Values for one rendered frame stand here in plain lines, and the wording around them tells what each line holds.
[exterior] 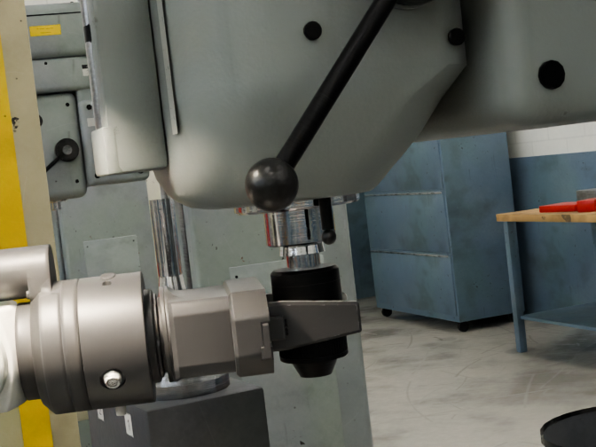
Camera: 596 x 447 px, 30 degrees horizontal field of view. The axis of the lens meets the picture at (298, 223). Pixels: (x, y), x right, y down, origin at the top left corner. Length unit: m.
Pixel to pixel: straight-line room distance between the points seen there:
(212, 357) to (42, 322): 0.11
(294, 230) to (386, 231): 8.17
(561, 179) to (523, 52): 7.23
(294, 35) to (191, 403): 0.49
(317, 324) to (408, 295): 7.98
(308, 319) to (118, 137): 0.17
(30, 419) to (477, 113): 1.86
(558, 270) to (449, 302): 0.80
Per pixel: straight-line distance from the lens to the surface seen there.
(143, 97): 0.71
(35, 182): 2.45
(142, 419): 1.06
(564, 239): 7.98
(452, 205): 8.00
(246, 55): 0.65
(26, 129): 2.45
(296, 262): 0.75
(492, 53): 0.71
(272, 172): 0.60
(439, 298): 8.25
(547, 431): 2.85
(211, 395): 1.07
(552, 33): 0.71
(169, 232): 1.09
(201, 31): 0.66
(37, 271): 0.74
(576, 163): 7.77
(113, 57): 0.71
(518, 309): 7.14
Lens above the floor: 1.33
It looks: 3 degrees down
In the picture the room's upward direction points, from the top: 7 degrees counter-clockwise
